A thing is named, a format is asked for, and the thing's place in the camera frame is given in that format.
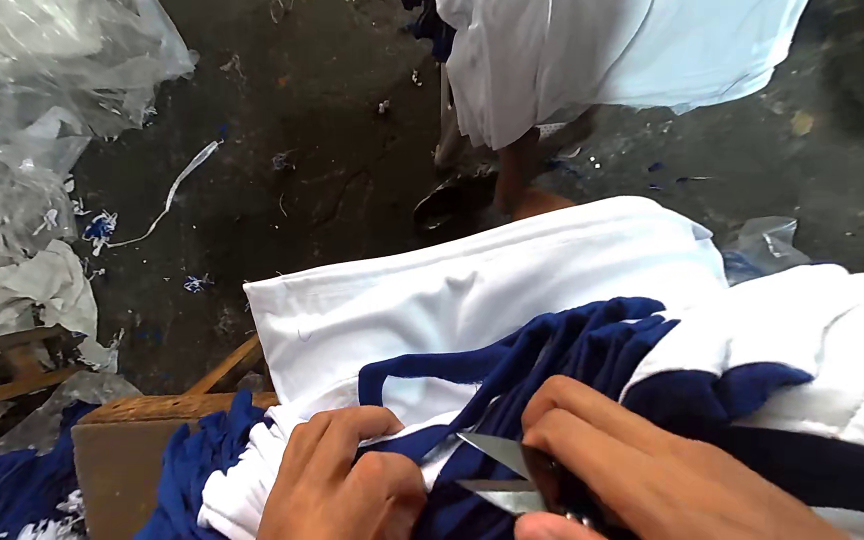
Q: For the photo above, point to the person's right hand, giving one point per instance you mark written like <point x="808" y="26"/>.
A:
<point x="672" y="480"/>

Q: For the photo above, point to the person's left hand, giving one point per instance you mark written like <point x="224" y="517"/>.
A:
<point x="327" y="495"/>

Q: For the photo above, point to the person's right fingers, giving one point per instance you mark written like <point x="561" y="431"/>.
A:
<point x="574" y="431"/>

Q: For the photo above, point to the person's left thumb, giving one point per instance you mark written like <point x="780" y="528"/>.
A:
<point x="394" y="476"/>

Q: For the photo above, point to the person's left index finger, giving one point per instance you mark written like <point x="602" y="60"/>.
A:
<point x="357" y="426"/>

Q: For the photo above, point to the person's left fingers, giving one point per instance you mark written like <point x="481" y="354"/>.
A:
<point x="302" y="446"/>

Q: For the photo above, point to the person's right thumb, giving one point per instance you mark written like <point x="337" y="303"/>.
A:
<point x="552" y="528"/>

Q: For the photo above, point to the white garment with navy trim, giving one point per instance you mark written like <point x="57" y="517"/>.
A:
<point x="432" y="300"/>

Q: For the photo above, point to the bunched navy and white garment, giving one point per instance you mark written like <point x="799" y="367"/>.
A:
<point x="199" y="465"/>

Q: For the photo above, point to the wooden bench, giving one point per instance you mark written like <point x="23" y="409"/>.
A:
<point x="113" y="465"/>

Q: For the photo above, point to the small blue thread scrap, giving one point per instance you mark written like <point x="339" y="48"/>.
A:
<point x="195" y="283"/>

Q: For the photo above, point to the pile of white-navy garments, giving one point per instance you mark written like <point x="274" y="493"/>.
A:
<point x="777" y="337"/>

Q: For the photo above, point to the dark round sandal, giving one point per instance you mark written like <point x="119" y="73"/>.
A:
<point x="451" y="206"/>

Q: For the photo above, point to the small clear plastic bag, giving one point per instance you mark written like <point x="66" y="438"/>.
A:
<point x="769" y="241"/>

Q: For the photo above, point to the heap of navy fabric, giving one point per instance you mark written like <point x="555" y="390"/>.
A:
<point x="19" y="484"/>

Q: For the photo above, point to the long white fabric strip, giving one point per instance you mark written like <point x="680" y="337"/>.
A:
<point x="180" y="178"/>

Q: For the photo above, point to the blue and white thread clump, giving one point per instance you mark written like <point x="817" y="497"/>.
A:
<point x="100" y="227"/>

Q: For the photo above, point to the crumpled whitish sheet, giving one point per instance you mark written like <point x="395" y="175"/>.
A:
<point x="42" y="292"/>

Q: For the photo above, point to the narrow grey furniture leg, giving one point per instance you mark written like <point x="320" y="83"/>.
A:
<point x="447" y="127"/>

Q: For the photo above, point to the white hanging garments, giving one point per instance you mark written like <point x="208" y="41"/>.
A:
<point x="552" y="60"/>

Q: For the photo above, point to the dark navy cloth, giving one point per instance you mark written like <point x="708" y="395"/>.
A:
<point x="436" y="30"/>

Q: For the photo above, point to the large clear plastic sheeting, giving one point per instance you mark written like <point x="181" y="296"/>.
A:
<point x="49" y="67"/>

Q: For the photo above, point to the wooden slatted frame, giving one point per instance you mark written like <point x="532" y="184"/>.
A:
<point x="12" y="386"/>

